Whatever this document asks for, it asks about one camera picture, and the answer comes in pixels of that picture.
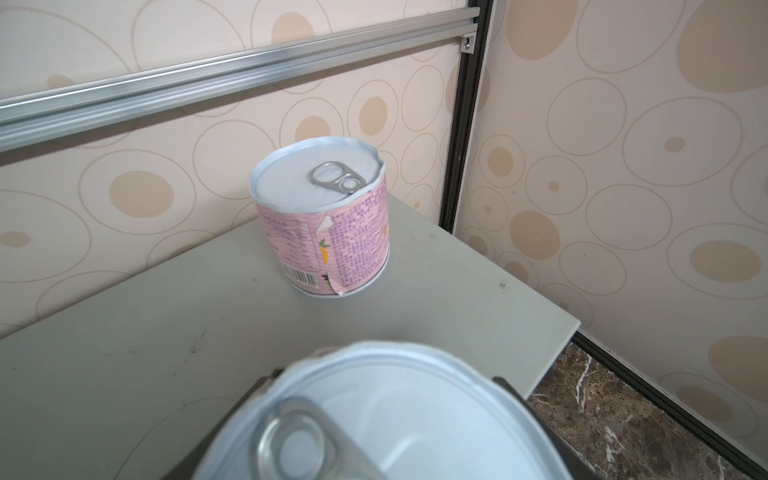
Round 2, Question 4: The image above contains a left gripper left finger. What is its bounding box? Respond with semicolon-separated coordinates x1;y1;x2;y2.
161;368;284;480

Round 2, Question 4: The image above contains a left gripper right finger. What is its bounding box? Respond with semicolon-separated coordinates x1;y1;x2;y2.
492;376;600;480

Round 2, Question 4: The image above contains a pink can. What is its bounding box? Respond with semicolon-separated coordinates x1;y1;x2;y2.
194;341;570;479
248;136;390;298

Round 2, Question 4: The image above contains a grey metal cabinet box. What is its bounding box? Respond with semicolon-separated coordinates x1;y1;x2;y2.
1;199;580;479

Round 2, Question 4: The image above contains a horizontal aluminium rail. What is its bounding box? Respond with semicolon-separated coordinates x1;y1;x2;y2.
1;6;481;152

